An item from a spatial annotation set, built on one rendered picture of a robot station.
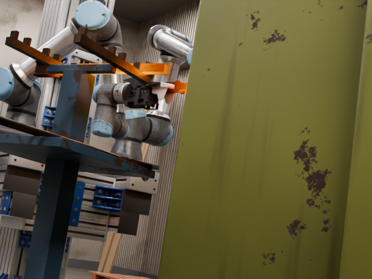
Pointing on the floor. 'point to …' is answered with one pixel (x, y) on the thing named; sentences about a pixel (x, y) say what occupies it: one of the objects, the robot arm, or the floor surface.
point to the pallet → (112, 275)
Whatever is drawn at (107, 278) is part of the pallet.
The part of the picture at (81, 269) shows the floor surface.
